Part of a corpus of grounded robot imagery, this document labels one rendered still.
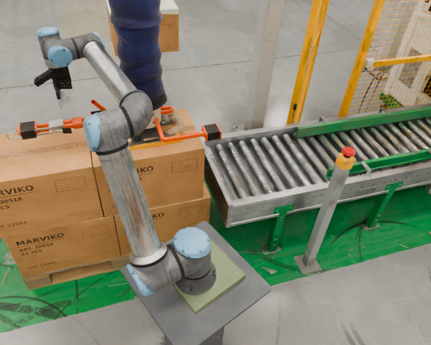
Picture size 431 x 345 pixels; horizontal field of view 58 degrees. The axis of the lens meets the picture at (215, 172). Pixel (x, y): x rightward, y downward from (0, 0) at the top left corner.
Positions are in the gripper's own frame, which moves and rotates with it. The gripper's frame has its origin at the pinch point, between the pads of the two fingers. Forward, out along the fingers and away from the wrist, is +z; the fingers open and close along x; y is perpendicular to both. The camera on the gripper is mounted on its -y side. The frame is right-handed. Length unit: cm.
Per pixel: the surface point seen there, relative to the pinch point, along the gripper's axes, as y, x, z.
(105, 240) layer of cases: 8, -23, 87
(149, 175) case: 38, -23, 39
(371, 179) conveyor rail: 181, -42, 61
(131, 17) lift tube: 37, -9, -43
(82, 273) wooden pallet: -11, -22, 119
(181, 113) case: 66, 13, 26
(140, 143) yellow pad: 35.9, -12.4, 24.2
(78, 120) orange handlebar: 6.4, 0.6, 12.7
